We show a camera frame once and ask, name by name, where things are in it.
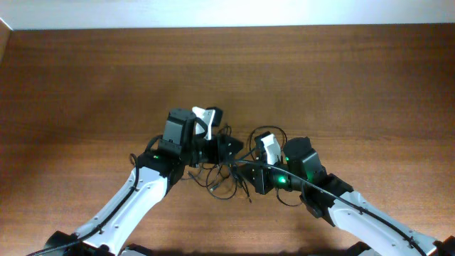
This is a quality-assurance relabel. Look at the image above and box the black usb cable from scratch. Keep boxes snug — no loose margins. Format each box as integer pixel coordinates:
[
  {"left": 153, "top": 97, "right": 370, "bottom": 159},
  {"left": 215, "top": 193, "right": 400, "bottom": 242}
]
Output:
[{"left": 186, "top": 122, "right": 288, "bottom": 204}]

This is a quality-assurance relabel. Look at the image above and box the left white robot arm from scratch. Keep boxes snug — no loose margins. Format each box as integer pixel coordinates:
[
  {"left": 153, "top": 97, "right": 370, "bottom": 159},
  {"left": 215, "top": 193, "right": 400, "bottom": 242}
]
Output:
[{"left": 39, "top": 107, "right": 243, "bottom": 255}]

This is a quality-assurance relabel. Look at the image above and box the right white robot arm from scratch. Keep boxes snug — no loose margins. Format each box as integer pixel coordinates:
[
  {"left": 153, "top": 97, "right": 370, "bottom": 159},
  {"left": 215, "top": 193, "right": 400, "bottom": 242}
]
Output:
[{"left": 235, "top": 134, "right": 454, "bottom": 255}]

